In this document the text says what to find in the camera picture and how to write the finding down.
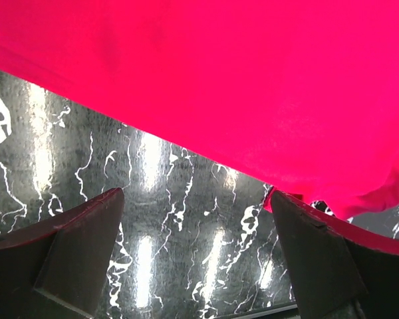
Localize red polo shirt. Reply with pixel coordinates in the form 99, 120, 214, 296
0, 1, 399, 220

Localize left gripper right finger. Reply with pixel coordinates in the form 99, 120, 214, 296
270, 191, 399, 318

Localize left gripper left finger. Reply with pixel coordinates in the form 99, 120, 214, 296
0, 188, 124, 318

